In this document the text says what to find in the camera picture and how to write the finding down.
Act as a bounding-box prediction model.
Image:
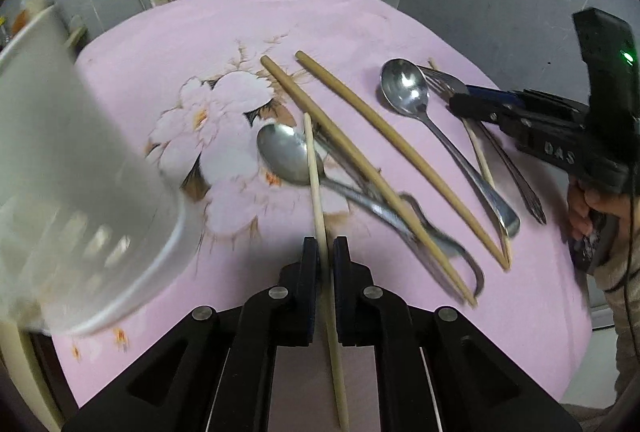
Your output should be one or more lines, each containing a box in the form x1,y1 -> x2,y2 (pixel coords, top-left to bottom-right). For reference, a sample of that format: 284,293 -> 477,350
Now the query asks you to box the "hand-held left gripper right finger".
333,236 -> 583,432

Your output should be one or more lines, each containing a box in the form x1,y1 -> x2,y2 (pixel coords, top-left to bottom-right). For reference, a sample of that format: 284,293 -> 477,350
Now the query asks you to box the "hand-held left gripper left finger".
62,236 -> 321,432

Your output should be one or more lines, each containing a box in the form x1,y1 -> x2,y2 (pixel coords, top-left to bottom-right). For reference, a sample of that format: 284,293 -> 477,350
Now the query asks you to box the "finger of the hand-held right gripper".
466,84 -> 526,107
448,93 -> 526,137

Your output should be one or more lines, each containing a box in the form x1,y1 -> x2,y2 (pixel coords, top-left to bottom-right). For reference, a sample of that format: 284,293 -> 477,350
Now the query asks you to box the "steel fork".
416,64 -> 547,226

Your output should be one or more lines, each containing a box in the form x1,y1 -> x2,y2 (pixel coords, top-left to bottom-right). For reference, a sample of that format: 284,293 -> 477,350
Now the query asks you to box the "pale wooden chopstick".
427,59 -> 513,269
303,113 -> 349,430

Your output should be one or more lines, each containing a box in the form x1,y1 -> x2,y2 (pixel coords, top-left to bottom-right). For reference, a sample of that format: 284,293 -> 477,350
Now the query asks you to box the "steel spoon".
380,58 -> 522,239
256,123 -> 468,259

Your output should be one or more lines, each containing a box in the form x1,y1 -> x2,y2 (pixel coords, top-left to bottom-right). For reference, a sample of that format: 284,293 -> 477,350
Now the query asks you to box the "brown wooden chopstick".
295,50 -> 510,271
261,56 -> 478,307

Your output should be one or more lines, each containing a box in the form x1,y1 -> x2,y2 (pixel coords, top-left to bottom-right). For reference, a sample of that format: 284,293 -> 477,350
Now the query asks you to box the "white plastic utensil holder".
0,4 -> 203,338

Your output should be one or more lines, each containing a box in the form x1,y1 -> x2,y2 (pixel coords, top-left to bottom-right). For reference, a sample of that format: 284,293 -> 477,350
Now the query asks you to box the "person's right forearm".
592,207 -> 640,295

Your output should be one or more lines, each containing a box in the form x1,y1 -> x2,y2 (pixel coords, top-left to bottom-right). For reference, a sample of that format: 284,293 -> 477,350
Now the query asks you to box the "person's right hand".
567,184 -> 608,243

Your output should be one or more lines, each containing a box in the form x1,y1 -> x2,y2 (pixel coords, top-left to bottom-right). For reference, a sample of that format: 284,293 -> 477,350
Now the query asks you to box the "pink floral cloth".
52,0 -> 593,432

